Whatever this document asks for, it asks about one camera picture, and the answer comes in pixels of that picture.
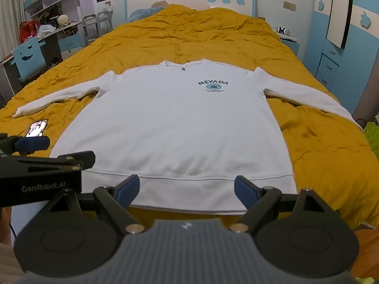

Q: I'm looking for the black framed mirror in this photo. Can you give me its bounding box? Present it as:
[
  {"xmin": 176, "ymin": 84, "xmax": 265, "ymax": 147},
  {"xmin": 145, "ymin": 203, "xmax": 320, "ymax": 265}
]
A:
[{"xmin": 325, "ymin": 0, "xmax": 355, "ymax": 49}]

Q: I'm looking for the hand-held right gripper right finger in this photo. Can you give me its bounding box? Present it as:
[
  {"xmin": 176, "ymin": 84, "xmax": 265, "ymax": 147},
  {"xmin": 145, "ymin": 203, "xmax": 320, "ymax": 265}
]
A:
[{"xmin": 229, "ymin": 175, "xmax": 332, "ymax": 233}]

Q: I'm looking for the white plastic bag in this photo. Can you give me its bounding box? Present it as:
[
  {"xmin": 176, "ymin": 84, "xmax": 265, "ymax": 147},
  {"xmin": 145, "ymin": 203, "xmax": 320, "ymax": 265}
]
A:
[{"xmin": 38, "ymin": 24, "xmax": 57, "ymax": 39}]

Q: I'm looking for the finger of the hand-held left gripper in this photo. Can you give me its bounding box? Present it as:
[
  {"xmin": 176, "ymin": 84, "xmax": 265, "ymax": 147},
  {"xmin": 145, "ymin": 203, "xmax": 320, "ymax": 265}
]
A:
[
  {"xmin": 0, "ymin": 151, "xmax": 96, "ymax": 181},
  {"xmin": 0, "ymin": 134, "xmax": 51, "ymax": 158}
]

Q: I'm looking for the black smartphone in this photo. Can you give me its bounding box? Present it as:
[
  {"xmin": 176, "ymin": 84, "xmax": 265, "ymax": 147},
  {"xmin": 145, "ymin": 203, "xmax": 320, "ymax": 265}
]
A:
[{"xmin": 25, "ymin": 119, "xmax": 49, "ymax": 138}]

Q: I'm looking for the blue chair with face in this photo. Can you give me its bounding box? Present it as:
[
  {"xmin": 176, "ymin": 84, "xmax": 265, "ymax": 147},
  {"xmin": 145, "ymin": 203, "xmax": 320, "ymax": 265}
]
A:
[{"xmin": 12, "ymin": 37, "xmax": 47, "ymax": 82}]

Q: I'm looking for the metal frame chair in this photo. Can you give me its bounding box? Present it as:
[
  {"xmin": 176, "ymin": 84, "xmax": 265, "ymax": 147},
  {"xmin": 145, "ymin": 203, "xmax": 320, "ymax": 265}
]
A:
[{"xmin": 82, "ymin": 10, "xmax": 113, "ymax": 47}]

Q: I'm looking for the white and blue desk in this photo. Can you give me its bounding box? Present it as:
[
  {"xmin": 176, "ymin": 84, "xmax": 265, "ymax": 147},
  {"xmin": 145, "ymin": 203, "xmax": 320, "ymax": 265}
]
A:
[{"xmin": 0, "ymin": 20, "xmax": 84, "ymax": 97}]

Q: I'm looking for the blue nightstand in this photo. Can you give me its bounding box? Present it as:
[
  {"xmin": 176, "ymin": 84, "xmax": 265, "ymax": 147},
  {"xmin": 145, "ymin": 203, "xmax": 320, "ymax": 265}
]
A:
[{"xmin": 278, "ymin": 34, "xmax": 300, "ymax": 57}]

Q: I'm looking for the blue pillow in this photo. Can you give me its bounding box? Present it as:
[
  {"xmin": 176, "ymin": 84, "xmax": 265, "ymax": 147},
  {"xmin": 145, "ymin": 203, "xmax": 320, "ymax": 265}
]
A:
[{"xmin": 127, "ymin": 0, "xmax": 170, "ymax": 23}]

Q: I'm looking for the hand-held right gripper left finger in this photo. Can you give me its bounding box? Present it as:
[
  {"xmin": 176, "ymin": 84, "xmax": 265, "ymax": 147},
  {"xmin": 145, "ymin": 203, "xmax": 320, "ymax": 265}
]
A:
[{"xmin": 41, "ymin": 174, "xmax": 145, "ymax": 234}]

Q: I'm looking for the white printed sweatshirt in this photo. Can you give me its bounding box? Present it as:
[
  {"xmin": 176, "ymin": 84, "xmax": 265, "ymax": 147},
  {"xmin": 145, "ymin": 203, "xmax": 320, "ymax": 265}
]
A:
[{"xmin": 12, "ymin": 59, "xmax": 363, "ymax": 215}]

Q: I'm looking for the blue wardrobe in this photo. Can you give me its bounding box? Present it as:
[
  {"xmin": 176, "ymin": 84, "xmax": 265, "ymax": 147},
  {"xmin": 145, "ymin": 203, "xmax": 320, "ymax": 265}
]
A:
[{"xmin": 314, "ymin": 0, "xmax": 379, "ymax": 120}]

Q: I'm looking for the red bag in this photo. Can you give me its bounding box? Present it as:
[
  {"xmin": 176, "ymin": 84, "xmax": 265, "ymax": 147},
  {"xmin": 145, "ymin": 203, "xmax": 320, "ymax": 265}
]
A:
[{"xmin": 19, "ymin": 20, "xmax": 41, "ymax": 41}]

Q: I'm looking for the yellow quilted blanket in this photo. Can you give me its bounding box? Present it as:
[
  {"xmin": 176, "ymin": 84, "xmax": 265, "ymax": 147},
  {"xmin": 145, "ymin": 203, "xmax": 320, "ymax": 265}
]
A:
[{"xmin": 0, "ymin": 4, "xmax": 379, "ymax": 228}]

